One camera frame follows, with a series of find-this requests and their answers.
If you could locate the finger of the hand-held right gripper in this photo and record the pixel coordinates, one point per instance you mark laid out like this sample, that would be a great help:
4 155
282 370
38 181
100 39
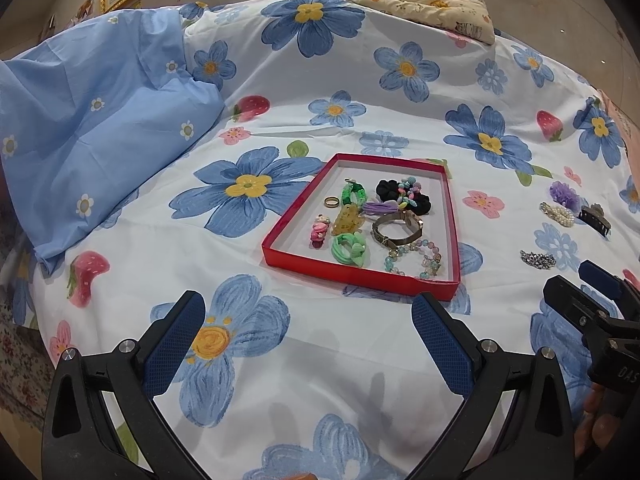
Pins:
570 300
602 280

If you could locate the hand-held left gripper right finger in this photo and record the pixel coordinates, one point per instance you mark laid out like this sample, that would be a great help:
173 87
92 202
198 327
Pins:
445 347

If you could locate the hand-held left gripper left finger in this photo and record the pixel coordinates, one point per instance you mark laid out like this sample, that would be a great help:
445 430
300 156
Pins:
175 347

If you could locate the yellow hair claw clip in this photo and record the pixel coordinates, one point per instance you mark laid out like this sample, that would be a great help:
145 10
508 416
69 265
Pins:
347 220

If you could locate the red shallow box tray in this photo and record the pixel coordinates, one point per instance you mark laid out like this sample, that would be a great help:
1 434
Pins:
310 245

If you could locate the pink doll hair clip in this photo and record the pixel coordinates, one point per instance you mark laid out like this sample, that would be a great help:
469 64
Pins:
319 232

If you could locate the person's right hand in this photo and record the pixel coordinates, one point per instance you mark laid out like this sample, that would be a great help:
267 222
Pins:
602 430

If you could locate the black hair claw clip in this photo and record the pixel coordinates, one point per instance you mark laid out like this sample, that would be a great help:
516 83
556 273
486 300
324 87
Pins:
595 215

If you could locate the pearl hair clip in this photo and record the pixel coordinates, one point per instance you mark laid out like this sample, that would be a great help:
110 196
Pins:
560 216

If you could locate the floral bedsheet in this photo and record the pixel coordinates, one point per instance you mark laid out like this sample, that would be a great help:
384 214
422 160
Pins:
400 410

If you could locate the purple flower hair accessory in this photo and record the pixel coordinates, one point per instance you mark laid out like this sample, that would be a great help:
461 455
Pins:
565 195

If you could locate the patterned rug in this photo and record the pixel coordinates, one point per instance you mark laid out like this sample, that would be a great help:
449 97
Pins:
20 360

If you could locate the pink cloth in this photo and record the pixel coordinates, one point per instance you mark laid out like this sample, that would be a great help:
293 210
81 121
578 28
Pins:
617 120

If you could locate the black scrunchie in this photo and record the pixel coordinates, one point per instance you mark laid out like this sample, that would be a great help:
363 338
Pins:
387 190

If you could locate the light blue flower pillow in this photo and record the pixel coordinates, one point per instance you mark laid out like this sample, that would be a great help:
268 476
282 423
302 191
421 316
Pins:
100 135

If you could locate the panda print pillow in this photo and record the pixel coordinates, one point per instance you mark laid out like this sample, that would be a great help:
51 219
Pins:
420 5

